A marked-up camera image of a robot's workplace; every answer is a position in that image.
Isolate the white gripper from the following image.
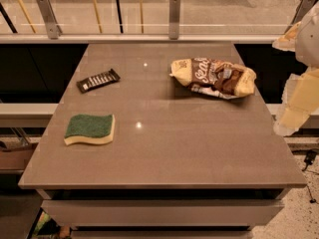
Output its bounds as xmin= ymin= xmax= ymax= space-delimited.
xmin=272 ymin=2 xmax=319 ymax=136

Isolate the green and yellow sponge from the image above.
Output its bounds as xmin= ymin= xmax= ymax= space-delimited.
xmin=64 ymin=115 xmax=116 ymax=145

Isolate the brown chip bag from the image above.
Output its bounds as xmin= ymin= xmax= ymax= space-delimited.
xmin=170 ymin=58 xmax=256 ymax=100

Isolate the black snack bar wrapper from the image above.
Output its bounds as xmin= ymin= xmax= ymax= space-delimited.
xmin=77 ymin=69 xmax=121 ymax=94

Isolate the glass railing panel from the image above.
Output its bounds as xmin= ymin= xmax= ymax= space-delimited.
xmin=0 ymin=0 xmax=319 ymax=36

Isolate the right metal railing post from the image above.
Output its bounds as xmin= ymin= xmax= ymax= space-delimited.
xmin=287 ymin=0 xmax=316 ymax=30

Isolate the metal railing post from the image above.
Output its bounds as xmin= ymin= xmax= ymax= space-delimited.
xmin=287 ymin=0 xmax=316 ymax=30
xmin=36 ymin=0 xmax=62 ymax=39
xmin=168 ymin=0 xmax=181 ymax=40

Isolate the black cable on floor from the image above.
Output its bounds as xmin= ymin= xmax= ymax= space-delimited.
xmin=301 ymin=148 xmax=319 ymax=205

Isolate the middle metal railing post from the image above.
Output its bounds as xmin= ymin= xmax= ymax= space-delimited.
xmin=168 ymin=0 xmax=181 ymax=40

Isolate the left metal railing post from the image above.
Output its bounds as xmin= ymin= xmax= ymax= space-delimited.
xmin=36 ymin=0 xmax=62 ymax=39

